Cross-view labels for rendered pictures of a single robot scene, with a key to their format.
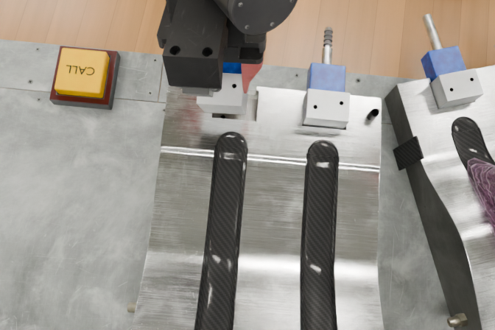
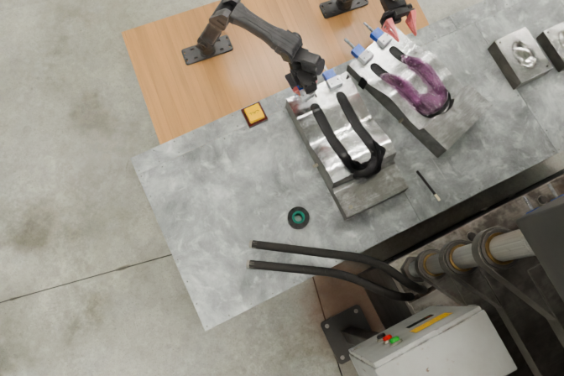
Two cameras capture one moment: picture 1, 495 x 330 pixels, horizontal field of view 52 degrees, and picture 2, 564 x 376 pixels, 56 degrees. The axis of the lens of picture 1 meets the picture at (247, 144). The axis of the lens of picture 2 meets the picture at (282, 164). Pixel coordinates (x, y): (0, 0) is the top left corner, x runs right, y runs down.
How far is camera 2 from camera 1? 1.44 m
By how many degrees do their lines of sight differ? 7
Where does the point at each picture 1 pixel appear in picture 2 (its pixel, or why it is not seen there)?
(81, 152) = (268, 137)
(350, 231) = (359, 112)
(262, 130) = (321, 98)
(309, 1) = not seen: hidden behind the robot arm
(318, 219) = (349, 113)
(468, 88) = (368, 54)
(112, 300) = (305, 171)
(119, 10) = (248, 89)
